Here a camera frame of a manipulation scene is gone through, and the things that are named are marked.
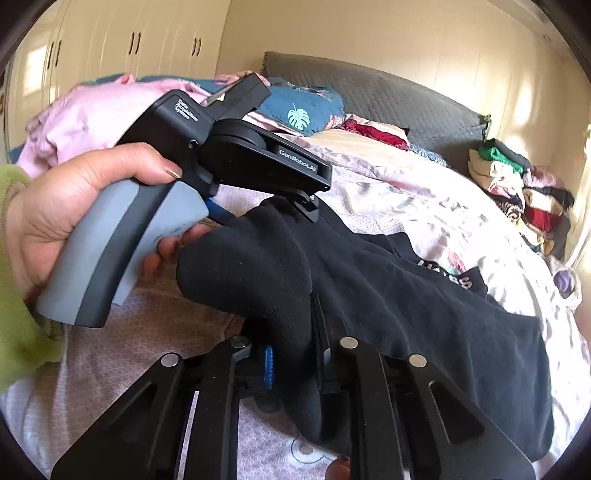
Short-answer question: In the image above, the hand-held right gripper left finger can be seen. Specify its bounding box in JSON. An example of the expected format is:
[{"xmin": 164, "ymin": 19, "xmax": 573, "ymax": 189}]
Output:
[{"xmin": 51, "ymin": 335, "xmax": 278, "ymax": 480}]

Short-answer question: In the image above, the blue floral pillow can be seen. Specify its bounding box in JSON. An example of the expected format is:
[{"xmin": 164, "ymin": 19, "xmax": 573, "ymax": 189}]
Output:
[{"xmin": 139, "ymin": 76, "xmax": 347, "ymax": 137}]

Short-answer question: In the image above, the red cloth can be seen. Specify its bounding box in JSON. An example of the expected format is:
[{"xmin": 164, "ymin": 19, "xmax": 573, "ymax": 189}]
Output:
[{"xmin": 342, "ymin": 119, "xmax": 411, "ymax": 151}]

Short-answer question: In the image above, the pink quilt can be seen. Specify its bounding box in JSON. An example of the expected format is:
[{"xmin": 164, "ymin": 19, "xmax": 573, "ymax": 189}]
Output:
[{"xmin": 18, "ymin": 73, "xmax": 252, "ymax": 182}]

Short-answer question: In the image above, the beige bed sheet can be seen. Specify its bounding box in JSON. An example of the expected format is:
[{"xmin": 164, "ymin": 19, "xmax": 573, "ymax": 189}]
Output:
[{"xmin": 277, "ymin": 129, "xmax": 416, "ymax": 169}]

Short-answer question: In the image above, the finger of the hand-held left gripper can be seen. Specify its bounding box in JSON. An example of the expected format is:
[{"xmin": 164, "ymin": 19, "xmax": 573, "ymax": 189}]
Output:
[
  {"xmin": 294, "ymin": 191, "xmax": 323, "ymax": 223},
  {"xmin": 205, "ymin": 196, "xmax": 237, "ymax": 228}
]

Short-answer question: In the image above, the purple cloth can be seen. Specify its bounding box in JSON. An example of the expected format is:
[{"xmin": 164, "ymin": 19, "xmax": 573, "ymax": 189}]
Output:
[{"xmin": 553, "ymin": 268, "xmax": 583, "ymax": 302}]

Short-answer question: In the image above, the black sweater with orange patches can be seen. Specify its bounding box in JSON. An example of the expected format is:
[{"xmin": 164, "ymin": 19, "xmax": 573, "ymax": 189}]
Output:
[{"xmin": 175, "ymin": 198, "xmax": 555, "ymax": 463}]

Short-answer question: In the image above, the cream wardrobe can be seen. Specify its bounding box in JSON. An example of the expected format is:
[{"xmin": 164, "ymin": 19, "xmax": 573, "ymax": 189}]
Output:
[{"xmin": 0, "ymin": 0, "xmax": 232, "ymax": 155}]

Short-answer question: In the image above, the person's left hand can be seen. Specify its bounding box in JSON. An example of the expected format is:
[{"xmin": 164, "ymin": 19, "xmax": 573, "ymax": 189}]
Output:
[{"xmin": 7, "ymin": 142, "xmax": 215, "ymax": 303}]

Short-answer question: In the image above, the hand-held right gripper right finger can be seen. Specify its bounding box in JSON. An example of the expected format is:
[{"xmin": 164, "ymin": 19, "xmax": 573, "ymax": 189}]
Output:
[{"xmin": 311, "ymin": 291, "xmax": 536, "ymax": 480}]

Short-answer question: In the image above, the person's right hand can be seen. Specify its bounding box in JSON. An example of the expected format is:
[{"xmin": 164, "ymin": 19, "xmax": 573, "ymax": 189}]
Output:
[{"xmin": 325, "ymin": 457, "xmax": 357, "ymax": 480}]

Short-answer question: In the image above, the grey quilted headboard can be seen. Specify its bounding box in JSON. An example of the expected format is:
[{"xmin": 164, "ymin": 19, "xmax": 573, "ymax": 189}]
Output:
[{"xmin": 261, "ymin": 51, "xmax": 493, "ymax": 155}]

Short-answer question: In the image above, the person's left forearm green sleeve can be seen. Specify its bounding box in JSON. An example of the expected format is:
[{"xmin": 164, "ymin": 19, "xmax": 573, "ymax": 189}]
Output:
[{"xmin": 0, "ymin": 164, "xmax": 66, "ymax": 394}]

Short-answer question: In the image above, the pile of folded clothes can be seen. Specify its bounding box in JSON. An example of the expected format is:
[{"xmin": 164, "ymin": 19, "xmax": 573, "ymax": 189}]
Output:
[{"xmin": 468, "ymin": 138, "xmax": 576, "ymax": 260}]

